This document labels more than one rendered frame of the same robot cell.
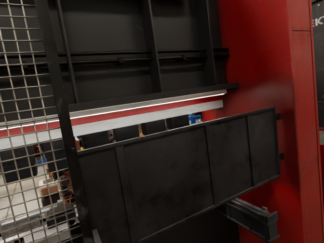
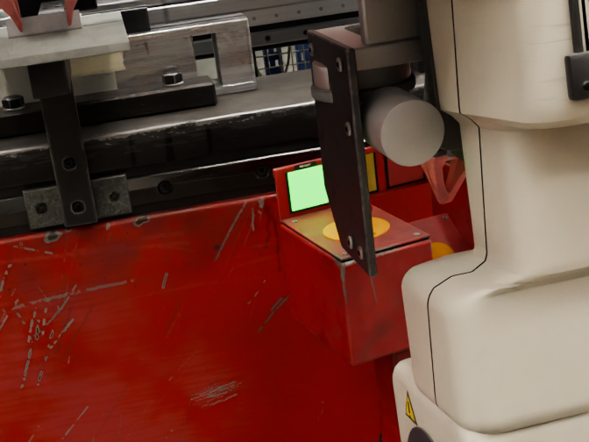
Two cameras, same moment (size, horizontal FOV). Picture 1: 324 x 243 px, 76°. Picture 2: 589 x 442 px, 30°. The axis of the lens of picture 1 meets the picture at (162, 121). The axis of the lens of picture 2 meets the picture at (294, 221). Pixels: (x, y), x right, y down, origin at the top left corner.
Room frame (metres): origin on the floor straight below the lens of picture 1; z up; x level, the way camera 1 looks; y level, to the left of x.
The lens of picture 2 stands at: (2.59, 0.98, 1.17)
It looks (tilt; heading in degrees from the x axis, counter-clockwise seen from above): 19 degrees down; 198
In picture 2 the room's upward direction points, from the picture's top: 7 degrees counter-clockwise
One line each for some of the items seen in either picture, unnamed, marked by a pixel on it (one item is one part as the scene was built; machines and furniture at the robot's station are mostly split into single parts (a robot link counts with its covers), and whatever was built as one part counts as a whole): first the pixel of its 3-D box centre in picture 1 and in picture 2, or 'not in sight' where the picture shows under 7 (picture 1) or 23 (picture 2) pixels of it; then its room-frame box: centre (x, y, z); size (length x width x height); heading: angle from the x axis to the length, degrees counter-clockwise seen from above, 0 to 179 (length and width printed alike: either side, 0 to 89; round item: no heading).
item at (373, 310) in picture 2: not in sight; (393, 242); (1.48, 0.72, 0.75); 0.20 x 0.16 x 0.18; 130
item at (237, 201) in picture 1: (224, 201); not in sight; (1.19, -0.31, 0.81); 0.64 x 0.08 x 0.14; 27
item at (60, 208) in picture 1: (60, 207); not in sight; (1.00, 0.57, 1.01); 0.26 x 0.12 x 0.05; 27
